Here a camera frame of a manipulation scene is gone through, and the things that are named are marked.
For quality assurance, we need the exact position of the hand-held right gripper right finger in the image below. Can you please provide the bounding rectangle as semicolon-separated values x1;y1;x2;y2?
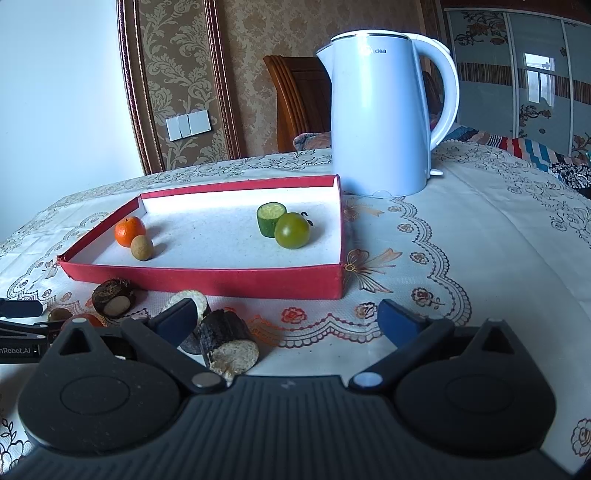
348;299;527;395

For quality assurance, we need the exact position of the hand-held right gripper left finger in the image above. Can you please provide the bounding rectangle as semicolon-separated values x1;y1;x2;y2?
55;298;232;395

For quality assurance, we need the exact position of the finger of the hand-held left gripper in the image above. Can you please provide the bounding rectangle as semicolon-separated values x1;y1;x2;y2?
0;299;43;320
0;319;63;343

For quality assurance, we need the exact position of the short dark sugarcane piece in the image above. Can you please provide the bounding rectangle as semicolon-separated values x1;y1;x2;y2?
161;290;211;355

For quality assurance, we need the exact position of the long dark sugarcane piece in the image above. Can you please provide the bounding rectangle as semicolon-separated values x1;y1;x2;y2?
198;309;260;374

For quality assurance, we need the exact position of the dark brown water chestnut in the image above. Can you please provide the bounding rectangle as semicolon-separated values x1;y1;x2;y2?
91;278;137;319

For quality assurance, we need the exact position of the tan longan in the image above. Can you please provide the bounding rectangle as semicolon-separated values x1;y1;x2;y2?
130;235;154;262

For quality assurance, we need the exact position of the red cardboard box tray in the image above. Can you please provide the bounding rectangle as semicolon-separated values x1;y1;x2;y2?
56;174;345;301

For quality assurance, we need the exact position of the green cucumber piece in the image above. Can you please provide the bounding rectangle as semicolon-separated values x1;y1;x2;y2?
257;202;286;238

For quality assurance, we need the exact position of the green tomato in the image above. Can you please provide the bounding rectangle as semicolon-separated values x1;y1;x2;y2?
274;212;311;250

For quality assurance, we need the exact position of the white electric kettle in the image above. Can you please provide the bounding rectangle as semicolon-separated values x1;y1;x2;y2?
316;30;460;198

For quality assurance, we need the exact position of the colourful patterned quilt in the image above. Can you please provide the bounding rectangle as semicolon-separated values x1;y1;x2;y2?
445;124;591;199

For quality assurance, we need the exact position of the wooden bed headboard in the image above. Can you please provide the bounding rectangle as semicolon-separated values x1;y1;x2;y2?
263;55;439;153

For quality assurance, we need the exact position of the floral sliding door wardrobe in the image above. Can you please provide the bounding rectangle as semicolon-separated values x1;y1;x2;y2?
438;0;591;158

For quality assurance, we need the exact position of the white wall switch panel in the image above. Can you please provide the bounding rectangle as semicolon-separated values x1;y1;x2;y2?
166;109;212;141

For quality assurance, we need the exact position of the ornate wall moulding frame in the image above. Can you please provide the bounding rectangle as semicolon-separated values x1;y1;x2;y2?
115;0;243;176

